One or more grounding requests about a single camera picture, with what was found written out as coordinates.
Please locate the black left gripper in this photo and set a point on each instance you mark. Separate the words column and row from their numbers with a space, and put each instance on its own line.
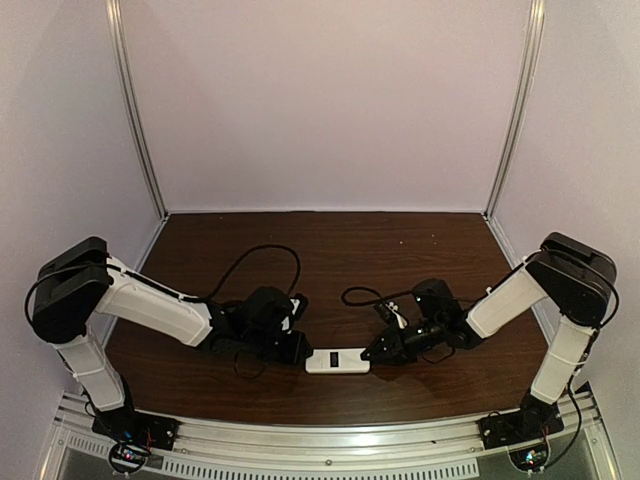
column 293, row 347

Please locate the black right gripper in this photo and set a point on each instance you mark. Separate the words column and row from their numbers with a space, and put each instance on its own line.
column 392, row 345

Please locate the white remote control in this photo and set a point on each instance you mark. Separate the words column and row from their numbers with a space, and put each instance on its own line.
column 337, row 362

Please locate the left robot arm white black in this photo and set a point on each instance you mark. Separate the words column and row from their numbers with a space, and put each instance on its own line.
column 86, row 280

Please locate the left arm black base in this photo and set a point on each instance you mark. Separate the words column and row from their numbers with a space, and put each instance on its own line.
column 135, row 433

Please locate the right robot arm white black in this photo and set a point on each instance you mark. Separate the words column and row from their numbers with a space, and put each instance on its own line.
column 576, row 278

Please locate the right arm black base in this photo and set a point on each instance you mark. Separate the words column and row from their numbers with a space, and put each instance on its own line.
column 534, row 420

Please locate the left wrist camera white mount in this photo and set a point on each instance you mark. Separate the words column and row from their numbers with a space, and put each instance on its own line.
column 299, row 304

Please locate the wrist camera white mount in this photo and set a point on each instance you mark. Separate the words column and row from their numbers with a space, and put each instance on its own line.
column 389, row 313
column 299, row 304

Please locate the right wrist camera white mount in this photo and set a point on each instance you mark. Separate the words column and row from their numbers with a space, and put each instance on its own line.
column 389, row 313

